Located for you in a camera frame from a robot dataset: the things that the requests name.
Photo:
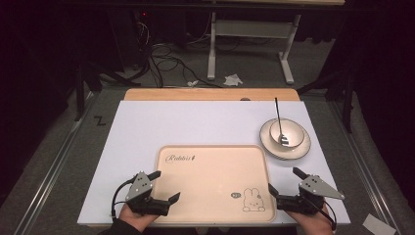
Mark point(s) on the black computer tower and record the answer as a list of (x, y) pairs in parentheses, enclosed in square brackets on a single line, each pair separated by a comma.
[(130, 36)]

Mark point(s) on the white bowl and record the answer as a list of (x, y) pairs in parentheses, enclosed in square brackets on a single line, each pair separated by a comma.
[(293, 130)]

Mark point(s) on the white table mat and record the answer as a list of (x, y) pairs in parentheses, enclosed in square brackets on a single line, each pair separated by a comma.
[(195, 124)]

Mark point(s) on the flat white paper sheet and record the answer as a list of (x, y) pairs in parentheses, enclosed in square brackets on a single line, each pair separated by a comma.
[(378, 225)]

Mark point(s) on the white plate with dark rim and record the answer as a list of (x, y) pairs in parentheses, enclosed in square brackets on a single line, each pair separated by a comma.
[(298, 152)]

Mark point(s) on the metal floor rail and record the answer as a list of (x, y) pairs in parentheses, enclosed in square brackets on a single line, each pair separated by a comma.
[(365, 169), (49, 178)]

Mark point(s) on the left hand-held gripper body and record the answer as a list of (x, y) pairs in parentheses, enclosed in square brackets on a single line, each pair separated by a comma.
[(140, 187)]

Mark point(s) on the white metal table frame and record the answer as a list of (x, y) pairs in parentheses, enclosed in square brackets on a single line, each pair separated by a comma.
[(248, 28)]

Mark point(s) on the beige tray with rabbit print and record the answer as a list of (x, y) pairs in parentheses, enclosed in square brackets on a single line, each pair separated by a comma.
[(208, 182)]

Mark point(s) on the black metal stand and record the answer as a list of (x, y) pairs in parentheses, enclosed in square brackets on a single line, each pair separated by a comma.
[(79, 91), (348, 98)]

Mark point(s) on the person's right hand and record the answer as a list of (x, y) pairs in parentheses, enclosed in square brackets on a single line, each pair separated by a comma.
[(314, 223)]

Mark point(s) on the wooden table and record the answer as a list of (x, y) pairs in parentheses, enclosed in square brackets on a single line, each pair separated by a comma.
[(195, 94)]

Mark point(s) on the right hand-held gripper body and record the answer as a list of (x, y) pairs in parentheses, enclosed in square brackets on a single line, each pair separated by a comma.
[(314, 187)]

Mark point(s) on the person's left hand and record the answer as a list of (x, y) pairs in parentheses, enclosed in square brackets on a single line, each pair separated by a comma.
[(135, 220)]

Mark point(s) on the small crumpled white paper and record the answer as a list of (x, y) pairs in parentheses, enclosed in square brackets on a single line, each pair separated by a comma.
[(192, 83)]

